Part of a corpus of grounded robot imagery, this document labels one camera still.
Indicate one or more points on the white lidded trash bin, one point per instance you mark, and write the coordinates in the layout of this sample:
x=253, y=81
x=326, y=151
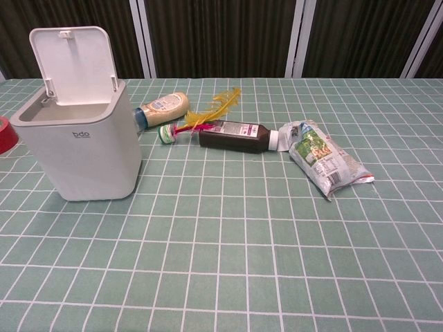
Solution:
x=93, y=155

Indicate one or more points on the white plastic bin lid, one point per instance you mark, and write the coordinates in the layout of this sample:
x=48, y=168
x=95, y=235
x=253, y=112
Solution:
x=76, y=62

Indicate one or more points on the dark brown plastic bottle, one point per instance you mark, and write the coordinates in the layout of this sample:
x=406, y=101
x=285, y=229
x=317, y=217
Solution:
x=235, y=136

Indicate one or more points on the feather shuttlecock toy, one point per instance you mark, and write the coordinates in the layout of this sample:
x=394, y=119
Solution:
x=207, y=112

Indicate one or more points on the green checkered tablecloth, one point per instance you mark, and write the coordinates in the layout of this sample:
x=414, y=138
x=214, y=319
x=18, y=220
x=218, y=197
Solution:
x=242, y=242

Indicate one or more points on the cream mayonnaise squeeze bottle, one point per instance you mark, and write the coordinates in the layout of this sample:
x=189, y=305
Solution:
x=162, y=107

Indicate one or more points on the crumpled snack bag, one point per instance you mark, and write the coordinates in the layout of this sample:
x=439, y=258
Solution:
x=322, y=155

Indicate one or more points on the red tape roll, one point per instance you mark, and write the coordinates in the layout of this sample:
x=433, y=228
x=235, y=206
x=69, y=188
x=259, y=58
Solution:
x=6, y=135

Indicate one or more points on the white partition frame post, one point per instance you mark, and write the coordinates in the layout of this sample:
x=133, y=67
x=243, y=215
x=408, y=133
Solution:
x=299, y=38
x=145, y=38
x=424, y=41

